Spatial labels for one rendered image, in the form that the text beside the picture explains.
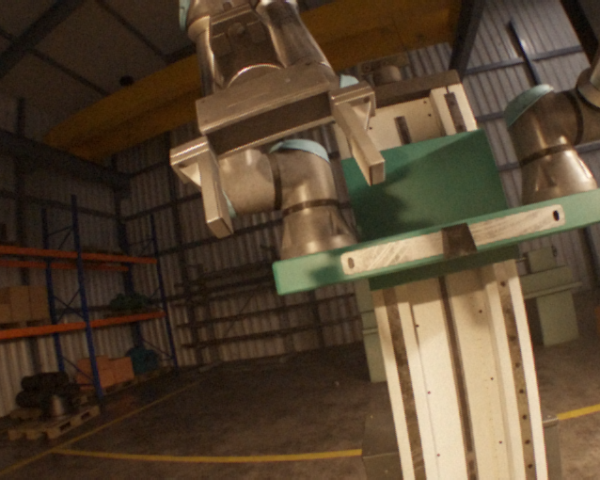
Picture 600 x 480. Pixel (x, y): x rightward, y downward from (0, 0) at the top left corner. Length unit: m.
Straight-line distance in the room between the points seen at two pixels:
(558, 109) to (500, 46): 10.12
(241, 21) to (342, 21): 6.91
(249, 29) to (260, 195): 0.38
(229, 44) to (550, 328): 5.18
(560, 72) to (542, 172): 10.28
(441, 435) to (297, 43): 0.90
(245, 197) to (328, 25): 6.67
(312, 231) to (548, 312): 4.79
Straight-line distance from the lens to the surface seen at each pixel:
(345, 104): 0.35
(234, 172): 0.69
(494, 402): 0.98
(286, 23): 0.74
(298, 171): 0.70
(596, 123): 0.86
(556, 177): 0.77
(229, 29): 0.38
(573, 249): 9.73
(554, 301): 5.33
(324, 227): 0.67
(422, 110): 0.99
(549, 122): 0.81
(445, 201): 0.84
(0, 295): 7.36
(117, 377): 8.65
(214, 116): 0.37
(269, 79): 0.39
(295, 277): 0.66
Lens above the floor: 1.32
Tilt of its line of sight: 7 degrees up
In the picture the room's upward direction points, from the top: 11 degrees counter-clockwise
